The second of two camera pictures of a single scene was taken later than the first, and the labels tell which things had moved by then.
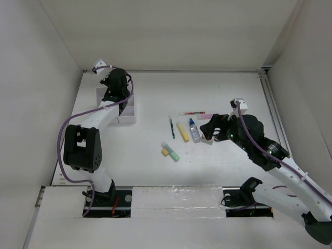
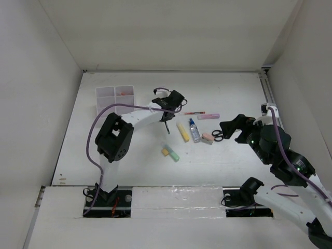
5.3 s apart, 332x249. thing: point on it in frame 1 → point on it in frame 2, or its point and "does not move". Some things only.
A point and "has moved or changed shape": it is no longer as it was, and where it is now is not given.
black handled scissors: x=217 y=138 does not move
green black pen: x=172 y=128 has moved or changed shape
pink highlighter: x=204 y=116 does not move
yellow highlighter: x=183 y=132 does not move
